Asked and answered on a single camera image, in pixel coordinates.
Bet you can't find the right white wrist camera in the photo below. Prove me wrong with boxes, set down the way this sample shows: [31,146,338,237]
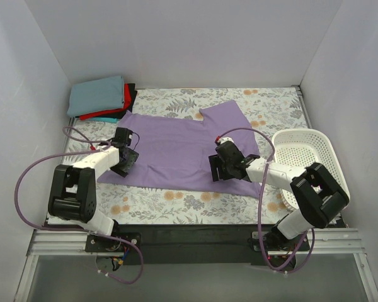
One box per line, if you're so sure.
[215,137,234,145]

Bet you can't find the floral table cloth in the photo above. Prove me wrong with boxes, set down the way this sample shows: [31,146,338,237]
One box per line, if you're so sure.
[96,87,308,224]

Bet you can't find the purple t shirt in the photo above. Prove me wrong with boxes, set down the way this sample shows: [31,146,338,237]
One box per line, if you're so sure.
[98,101,260,198]

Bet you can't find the folded red t shirt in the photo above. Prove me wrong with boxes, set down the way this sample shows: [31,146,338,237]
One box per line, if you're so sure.
[78,84,125,120]

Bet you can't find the aluminium frame rail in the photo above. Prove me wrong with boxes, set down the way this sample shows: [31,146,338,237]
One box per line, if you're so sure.
[15,225,378,301]

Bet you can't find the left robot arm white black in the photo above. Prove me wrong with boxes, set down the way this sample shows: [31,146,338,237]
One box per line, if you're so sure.
[48,128,139,252]

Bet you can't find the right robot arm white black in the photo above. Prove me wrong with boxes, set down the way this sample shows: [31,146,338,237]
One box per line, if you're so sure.
[209,137,350,250]

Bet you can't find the folded grey-blue t shirt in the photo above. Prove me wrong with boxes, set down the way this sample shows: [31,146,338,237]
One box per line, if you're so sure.
[67,75,125,118]

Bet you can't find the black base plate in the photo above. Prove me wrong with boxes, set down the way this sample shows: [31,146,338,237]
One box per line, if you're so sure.
[84,223,312,267]

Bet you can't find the white plastic basket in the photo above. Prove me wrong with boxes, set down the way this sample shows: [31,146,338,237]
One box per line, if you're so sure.
[272,128,350,194]

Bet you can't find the folded teal t shirt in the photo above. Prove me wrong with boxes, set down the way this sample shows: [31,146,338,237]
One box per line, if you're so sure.
[93,118,119,124]

